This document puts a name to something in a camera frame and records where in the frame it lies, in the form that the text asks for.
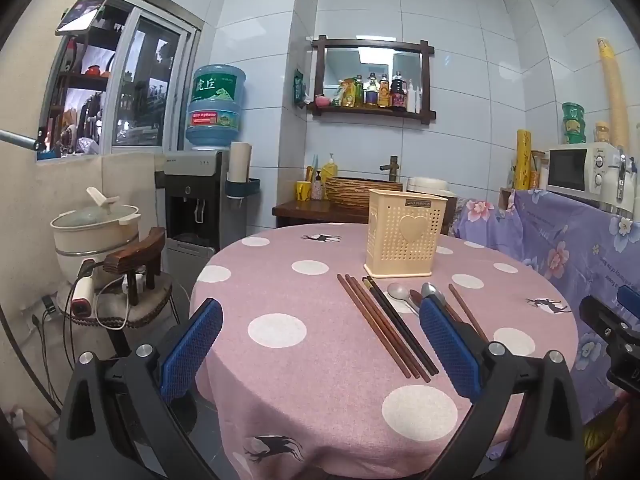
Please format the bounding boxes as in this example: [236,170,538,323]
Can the chrome metal fitting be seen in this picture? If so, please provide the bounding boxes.
[615,147,640,216]

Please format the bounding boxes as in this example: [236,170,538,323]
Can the wooden framed mirror shelf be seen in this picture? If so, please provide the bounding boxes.
[306,35,436,121]

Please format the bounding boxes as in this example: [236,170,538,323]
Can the dark sauce bottle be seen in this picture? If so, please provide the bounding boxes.
[390,72,406,111]

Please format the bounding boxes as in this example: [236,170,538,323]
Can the pale grey spoon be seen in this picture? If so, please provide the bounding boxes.
[387,282,421,317]

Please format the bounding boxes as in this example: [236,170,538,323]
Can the shiny metal spoon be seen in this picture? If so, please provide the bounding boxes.
[421,282,447,311]

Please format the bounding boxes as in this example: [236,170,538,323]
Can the white and red charger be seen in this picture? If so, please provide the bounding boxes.
[71,276,98,319]

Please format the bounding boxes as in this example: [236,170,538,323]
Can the brown wooden chopstick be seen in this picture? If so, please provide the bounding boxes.
[336,273,412,380]
[344,273,423,380]
[448,283,489,344]
[350,276,432,384]

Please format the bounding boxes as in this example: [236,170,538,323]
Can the woven brown washbasin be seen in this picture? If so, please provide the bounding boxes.
[325,176,404,211]

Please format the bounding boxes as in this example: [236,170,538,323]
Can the beige perforated utensil holder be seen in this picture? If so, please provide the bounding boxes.
[364,189,448,279]

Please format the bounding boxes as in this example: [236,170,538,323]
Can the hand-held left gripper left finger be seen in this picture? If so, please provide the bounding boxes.
[56,298,224,480]

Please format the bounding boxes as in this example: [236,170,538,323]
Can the white microwave oven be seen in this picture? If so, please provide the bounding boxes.
[545,142,636,211]

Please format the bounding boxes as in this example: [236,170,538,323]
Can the tall yellow roll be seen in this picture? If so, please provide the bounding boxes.
[596,37,631,148]

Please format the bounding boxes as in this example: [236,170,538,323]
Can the blue water jug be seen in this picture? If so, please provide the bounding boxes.
[185,64,247,152]

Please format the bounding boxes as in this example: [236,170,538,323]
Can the dark wooden chair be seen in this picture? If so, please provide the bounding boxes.
[60,226,176,331]

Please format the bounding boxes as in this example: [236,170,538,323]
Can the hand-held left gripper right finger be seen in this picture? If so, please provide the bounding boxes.
[418,296,586,480]

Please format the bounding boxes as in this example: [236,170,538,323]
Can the purple floral cloth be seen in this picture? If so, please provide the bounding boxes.
[450,187,640,426]

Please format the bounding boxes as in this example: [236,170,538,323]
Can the metal pole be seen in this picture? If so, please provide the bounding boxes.
[0,129,46,152]

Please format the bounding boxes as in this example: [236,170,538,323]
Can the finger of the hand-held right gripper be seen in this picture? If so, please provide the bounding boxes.
[616,285,640,319]
[579,296,640,395]

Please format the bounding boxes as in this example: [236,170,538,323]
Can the short yellow roll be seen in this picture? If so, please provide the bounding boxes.
[515,129,534,191]

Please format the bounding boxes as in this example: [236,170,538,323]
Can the stacked green cans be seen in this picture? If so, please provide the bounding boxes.
[561,102,587,145]

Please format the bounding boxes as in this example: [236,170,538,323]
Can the black cables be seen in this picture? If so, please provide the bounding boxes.
[30,260,131,411]

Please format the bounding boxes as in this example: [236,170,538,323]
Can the aluminium sliding window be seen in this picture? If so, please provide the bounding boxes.
[37,0,203,161]

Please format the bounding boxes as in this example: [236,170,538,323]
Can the pink polka-dot tablecloth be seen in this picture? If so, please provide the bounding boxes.
[189,222,581,480]

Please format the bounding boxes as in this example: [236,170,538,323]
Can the dark wooden counter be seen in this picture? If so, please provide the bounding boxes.
[272,199,371,228]

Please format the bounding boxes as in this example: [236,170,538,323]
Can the grey water dispenser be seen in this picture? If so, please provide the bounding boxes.
[162,149,231,291]

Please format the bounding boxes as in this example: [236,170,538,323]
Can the yellow soap pump bottle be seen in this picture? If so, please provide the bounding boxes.
[320,152,340,186]

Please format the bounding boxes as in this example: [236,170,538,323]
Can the cream cooking pot with lid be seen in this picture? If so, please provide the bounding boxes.
[50,187,142,281]

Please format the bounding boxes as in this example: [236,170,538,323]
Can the stacked white bowls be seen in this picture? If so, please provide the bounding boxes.
[406,176,458,198]

